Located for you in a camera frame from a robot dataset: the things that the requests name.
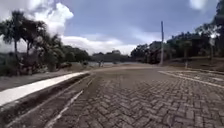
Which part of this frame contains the far row of trees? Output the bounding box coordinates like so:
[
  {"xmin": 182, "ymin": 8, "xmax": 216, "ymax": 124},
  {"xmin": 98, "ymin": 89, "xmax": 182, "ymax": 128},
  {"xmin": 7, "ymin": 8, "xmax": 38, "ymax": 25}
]
[{"xmin": 88, "ymin": 49, "xmax": 133, "ymax": 64}]

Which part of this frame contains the grey brick paved road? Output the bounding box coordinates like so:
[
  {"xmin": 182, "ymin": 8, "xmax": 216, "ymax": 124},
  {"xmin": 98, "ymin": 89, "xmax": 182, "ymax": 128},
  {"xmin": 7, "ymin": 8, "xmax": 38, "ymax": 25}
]
[{"xmin": 0, "ymin": 64, "xmax": 224, "ymax": 128}]

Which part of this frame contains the tall grey pole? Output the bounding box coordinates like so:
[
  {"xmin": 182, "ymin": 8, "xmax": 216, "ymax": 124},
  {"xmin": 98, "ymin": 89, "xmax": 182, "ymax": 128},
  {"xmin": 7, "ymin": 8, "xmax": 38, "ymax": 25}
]
[{"xmin": 159, "ymin": 20, "xmax": 166, "ymax": 66}]

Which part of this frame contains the long white painted line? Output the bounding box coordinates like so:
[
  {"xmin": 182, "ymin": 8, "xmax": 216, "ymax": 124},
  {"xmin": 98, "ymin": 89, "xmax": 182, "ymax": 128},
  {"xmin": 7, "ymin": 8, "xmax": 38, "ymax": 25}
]
[{"xmin": 158, "ymin": 69, "xmax": 224, "ymax": 84}]

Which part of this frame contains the row of roadside trees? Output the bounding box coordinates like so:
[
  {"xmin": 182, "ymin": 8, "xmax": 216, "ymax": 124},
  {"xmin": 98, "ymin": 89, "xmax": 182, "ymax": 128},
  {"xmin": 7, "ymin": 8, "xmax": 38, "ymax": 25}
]
[{"xmin": 129, "ymin": 0, "xmax": 224, "ymax": 66}]

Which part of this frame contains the group of palm trees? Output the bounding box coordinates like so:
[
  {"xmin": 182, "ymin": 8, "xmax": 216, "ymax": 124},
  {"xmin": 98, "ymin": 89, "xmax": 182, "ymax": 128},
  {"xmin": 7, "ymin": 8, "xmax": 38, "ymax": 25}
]
[{"xmin": 0, "ymin": 9, "xmax": 91, "ymax": 76}]

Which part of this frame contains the pale concrete kerb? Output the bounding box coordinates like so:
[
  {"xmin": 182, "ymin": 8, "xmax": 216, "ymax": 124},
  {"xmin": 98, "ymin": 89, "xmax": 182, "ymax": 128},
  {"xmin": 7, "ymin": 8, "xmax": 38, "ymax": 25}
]
[{"xmin": 0, "ymin": 69, "xmax": 91, "ymax": 107}]

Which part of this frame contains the grey ground strip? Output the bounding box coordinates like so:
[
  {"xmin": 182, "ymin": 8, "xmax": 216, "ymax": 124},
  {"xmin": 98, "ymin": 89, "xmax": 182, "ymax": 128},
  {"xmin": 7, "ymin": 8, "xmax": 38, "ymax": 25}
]
[{"xmin": 0, "ymin": 68, "xmax": 88, "ymax": 92}]

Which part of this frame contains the brown earth bank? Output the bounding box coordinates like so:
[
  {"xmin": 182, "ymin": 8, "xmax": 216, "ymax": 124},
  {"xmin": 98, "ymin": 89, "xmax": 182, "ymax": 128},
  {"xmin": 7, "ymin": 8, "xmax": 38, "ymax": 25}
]
[{"xmin": 163, "ymin": 56, "xmax": 224, "ymax": 72}]

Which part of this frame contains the sign on post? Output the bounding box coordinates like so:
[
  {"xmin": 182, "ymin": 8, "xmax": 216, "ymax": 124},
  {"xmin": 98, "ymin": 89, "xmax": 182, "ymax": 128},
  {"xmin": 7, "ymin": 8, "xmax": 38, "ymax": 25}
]
[{"xmin": 208, "ymin": 33, "xmax": 218, "ymax": 61}]

